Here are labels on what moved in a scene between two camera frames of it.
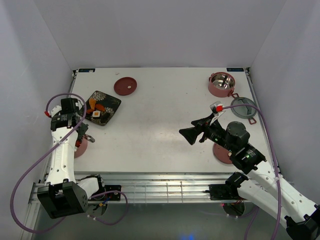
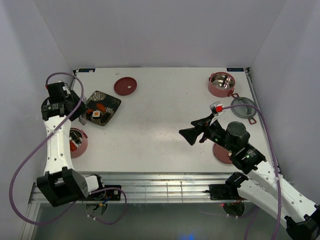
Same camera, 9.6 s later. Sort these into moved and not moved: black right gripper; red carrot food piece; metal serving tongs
Moved: metal serving tongs
Not moved: red carrot food piece; black right gripper
